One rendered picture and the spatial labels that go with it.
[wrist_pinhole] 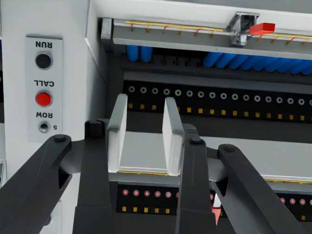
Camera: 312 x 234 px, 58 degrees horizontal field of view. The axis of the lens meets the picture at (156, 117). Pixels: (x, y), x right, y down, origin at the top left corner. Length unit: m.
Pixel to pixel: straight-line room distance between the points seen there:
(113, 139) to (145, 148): 0.19
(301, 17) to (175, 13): 0.15
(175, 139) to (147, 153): 0.19
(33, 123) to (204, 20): 0.24
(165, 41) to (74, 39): 0.11
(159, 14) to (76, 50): 0.11
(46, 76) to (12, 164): 0.12
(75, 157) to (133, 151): 0.20
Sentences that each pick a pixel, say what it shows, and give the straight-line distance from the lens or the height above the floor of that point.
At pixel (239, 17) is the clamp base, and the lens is 0.35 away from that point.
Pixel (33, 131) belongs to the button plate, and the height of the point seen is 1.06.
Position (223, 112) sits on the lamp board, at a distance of 0.51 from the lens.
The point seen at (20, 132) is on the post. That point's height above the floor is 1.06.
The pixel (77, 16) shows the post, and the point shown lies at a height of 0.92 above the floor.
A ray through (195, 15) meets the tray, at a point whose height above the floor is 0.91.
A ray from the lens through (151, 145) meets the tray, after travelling 0.36.
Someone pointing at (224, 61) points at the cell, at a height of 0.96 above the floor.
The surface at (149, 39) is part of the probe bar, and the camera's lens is 0.37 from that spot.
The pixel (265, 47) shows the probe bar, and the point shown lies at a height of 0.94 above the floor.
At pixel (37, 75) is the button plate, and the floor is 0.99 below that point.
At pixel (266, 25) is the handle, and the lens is 0.30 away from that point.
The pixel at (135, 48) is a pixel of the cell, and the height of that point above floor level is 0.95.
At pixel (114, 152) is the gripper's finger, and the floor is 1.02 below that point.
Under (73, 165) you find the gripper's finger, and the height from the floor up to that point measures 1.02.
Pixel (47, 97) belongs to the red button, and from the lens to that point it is 0.34.
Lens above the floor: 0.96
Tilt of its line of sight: 12 degrees up
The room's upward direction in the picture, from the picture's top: 175 degrees counter-clockwise
